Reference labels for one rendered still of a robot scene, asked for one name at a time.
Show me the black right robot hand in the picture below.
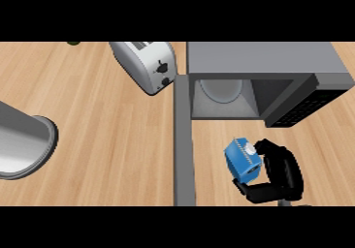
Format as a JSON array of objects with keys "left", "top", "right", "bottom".
[{"left": 233, "top": 138, "right": 305, "bottom": 204}]

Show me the blue milk carton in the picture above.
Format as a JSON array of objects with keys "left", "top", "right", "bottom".
[{"left": 224, "top": 137, "right": 266, "bottom": 184}]

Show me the grey microwave door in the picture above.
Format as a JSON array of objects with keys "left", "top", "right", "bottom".
[{"left": 172, "top": 74, "right": 199, "bottom": 207}]

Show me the grey microwave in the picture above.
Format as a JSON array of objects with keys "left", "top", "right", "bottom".
[{"left": 187, "top": 42, "right": 355, "bottom": 129}]

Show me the white toaster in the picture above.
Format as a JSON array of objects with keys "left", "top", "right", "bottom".
[{"left": 110, "top": 42, "right": 180, "bottom": 96}]

